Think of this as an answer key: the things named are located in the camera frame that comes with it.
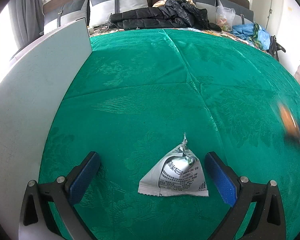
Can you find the grey pillow far left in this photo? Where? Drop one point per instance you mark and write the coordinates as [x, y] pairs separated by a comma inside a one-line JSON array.
[[71, 11]]

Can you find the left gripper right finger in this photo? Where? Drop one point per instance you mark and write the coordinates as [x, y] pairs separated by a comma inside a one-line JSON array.
[[268, 218]]

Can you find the orange sausage snack packet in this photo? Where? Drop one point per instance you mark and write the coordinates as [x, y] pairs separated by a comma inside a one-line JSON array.
[[289, 123]]

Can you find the blue cloth pile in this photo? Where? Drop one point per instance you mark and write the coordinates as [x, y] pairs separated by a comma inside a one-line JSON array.
[[253, 33]]

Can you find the grey pillow far right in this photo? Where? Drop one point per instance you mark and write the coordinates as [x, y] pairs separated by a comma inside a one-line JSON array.
[[242, 14]]

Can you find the black puffer jacket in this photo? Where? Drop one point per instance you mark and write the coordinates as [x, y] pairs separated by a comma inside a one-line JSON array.
[[173, 14]]

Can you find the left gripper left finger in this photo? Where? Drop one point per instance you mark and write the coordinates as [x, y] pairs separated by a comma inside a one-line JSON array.
[[36, 219]]

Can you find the white cardboard box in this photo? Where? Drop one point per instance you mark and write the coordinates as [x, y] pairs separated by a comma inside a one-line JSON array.
[[30, 95]]

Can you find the silver triangular snack packet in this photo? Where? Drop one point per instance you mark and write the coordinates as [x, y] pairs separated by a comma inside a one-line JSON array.
[[178, 173]]

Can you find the green satin tablecloth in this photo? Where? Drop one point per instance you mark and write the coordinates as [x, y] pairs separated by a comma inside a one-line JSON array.
[[139, 94]]

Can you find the clear plastic bag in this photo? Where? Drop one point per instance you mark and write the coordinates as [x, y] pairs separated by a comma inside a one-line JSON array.
[[225, 17]]

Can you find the grey pillow centre left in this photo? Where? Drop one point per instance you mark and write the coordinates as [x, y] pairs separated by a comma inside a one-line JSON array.
[[100, 10]]

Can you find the grey curtain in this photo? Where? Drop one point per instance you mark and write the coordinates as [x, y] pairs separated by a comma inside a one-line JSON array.
[[27, 20]]

